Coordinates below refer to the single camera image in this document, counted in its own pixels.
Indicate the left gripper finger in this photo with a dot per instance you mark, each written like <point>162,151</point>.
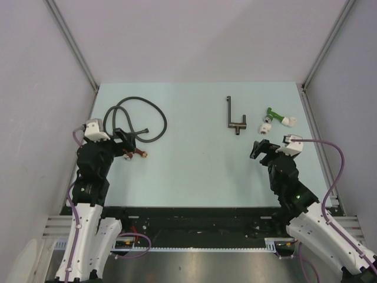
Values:
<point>127,139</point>
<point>124,148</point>

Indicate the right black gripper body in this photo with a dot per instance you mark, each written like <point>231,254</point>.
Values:
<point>275,186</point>

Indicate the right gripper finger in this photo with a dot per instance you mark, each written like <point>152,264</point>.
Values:
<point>269,149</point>
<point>258,148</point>

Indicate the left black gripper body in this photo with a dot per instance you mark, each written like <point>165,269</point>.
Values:
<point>106,148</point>

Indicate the dark red brass faucet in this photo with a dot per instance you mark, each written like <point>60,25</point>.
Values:
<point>136,153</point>

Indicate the white plastic elbow fitting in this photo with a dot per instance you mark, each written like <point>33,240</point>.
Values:
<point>265,128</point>

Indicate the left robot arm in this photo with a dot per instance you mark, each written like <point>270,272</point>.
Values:
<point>92,234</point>

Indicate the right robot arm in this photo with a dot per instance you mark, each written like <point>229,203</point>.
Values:
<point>306,218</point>

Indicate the green faucet with elbow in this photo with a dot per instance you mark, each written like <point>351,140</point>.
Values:
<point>286,121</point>

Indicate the dark metal faucet spout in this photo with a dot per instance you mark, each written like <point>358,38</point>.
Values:
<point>237,123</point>

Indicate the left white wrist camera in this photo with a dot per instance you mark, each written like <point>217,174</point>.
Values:
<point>94,131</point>

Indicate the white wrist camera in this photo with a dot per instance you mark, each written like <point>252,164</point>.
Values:
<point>94,131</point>
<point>292,145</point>

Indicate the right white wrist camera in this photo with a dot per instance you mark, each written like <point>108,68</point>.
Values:
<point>292,145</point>

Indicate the white slotted cable duct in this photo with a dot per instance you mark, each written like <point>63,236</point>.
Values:
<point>269,246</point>

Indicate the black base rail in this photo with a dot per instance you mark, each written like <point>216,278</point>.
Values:
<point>198,227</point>

